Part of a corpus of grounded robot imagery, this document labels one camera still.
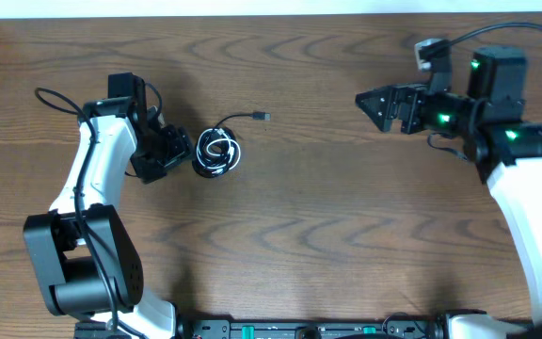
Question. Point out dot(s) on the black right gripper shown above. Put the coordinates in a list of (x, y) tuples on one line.
[(408, 98)]

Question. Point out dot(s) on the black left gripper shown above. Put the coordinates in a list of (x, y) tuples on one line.
[(170, 151)]

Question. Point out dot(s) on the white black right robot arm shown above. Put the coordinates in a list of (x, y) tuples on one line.
[(505, 149)]

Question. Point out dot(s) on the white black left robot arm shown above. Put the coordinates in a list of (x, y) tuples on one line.
[(85, 263)]

